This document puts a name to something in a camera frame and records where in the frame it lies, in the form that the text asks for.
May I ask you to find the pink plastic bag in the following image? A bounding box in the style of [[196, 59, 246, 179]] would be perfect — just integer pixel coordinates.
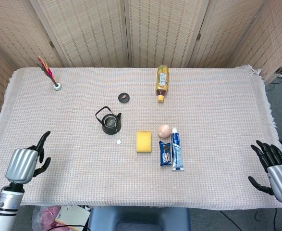
[[31, 206, 62, 231]]

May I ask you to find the black teapot lid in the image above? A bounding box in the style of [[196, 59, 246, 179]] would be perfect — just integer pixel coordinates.
[[118, 92, 131, 104]]

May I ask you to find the white paper notebook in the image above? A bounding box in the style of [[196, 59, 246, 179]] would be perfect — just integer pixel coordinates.
[[54, 205, 90, 231]]

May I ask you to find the white tea bag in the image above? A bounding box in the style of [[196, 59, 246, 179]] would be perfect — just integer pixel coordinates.
[[106, 120, 123, 145]]

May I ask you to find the blue Oreo cookie pack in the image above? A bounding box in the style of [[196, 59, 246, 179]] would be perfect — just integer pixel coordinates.
[[158, 141, 172, 167]]

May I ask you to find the woven folding screen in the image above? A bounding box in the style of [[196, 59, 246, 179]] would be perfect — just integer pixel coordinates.
[[0, 0, 282, 114]]

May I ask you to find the black teapot with handle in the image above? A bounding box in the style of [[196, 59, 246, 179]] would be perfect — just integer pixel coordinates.
[[95, 106, 122, 135]]

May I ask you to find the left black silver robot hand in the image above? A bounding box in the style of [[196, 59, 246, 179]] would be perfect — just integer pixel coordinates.
[[5, 131, 51, 185]]

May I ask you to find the yellow tea drink bottle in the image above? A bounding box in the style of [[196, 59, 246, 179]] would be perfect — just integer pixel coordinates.
[[155, 65, 170, 103]]

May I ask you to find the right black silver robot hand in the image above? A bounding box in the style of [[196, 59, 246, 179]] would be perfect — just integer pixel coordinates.
[[248, 140, 282, 205]]

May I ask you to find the black power strip cable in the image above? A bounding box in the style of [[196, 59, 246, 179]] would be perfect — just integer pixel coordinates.
[[265, 76, 282, 91]]

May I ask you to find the peach coloured egg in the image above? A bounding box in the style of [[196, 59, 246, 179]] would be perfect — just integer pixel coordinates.
[[157, 124, 172, 139]]

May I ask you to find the beige woven tablecloth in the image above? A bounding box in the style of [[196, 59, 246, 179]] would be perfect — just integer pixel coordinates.
[[0, 64, 282, 212]]

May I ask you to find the colourful feather shuttlecock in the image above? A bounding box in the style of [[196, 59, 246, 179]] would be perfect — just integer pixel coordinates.
[[37, 55, 62, 91]]

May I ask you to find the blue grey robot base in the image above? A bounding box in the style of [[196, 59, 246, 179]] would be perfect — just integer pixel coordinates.
[[87, 206, 191, 231]]

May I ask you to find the blue white toothpaste tube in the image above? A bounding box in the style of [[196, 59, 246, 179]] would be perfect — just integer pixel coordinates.
[[171, 127, 185, 171]]

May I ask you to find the black floor cable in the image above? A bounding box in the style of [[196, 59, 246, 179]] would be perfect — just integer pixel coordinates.
[[220, 210, 243, 231]]

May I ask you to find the yellow sponge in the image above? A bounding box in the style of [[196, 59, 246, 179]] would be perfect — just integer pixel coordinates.
[[135, 130, 153, 154]]

